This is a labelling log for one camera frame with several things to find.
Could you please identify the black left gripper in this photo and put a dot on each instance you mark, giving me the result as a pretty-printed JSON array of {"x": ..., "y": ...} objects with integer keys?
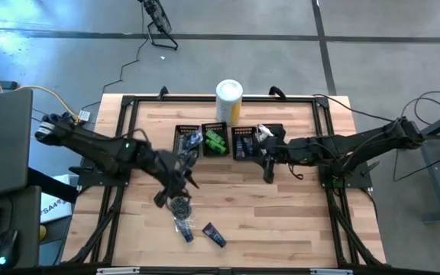
[{"x": 168, "y": 172}]

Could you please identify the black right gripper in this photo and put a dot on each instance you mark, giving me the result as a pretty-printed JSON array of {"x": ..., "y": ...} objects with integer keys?
[{"x": 277, "y": 153}]

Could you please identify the bagged cotton swab vanity pack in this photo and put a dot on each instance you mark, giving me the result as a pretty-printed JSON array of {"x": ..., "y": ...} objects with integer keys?
[{"x": 265, "y": 130}]

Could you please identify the small green bottle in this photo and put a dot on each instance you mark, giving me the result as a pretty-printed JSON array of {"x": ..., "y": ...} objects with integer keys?
[
  {"x": 215, "y": 146},
  {"x": 215, "y": 136}
]

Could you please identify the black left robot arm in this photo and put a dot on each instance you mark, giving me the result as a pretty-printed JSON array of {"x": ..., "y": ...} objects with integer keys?
[{"x": 90, "y": 143}]

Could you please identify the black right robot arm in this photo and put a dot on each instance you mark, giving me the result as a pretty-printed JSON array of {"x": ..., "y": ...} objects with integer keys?
[{"x": 357, "y": 147}]

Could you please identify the black slotted plastic basket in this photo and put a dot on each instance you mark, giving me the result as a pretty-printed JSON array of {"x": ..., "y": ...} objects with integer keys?
[
  {"x": 259, "y": 142},
  {"x": 233, "y": 153},
  {"x": 175, "y": 145},
  {"x": 203, "y": 151}
]

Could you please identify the white yellow wipes canister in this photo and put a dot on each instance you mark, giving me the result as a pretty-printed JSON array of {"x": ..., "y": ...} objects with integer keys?
[{"x": 229, "y": 101}]

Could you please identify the white power adapter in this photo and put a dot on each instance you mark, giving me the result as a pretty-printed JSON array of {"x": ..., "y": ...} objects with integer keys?
[{"x": 85, "y": 115}]

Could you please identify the black diagonal strut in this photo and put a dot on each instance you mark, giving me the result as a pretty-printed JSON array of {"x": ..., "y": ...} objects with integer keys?
[{"x": 52, "y": 187}]

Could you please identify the white cardboard box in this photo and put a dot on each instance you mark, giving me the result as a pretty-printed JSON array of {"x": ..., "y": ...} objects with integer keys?
[{"x": 54, "y": 206}]

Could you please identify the small yellow ball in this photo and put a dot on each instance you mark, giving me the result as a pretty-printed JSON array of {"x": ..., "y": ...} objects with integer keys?
[{"x": 42, "y": 232}]

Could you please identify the black floor fan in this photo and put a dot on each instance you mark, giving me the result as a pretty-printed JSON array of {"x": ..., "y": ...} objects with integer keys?
[{"x": 159, "y": 19}]

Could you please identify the black computer desk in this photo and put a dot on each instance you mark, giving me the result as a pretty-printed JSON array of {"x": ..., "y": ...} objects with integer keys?
[{"x": 21, "y": 214}]

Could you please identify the dark grey flat panel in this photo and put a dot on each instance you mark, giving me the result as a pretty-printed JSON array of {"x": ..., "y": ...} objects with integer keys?
[{"x": 2, "y": 141}]

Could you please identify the black computer mouse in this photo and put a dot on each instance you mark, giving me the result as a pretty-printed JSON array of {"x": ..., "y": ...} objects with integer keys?
[{"x": 7, "y": 248}]

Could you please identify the black aluminium table frame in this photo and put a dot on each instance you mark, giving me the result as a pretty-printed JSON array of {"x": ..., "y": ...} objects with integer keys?
[{"x": 166, "y": 99}]

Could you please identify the silver edge bracket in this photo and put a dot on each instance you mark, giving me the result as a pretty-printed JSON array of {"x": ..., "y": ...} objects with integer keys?
[
  {"x": 331, "y": 272},
  {"x": 117, "y": 271}
]

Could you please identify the black metal desk frame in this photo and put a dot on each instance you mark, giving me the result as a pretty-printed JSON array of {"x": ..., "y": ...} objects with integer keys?
[{"x": 437, "y": 172}]

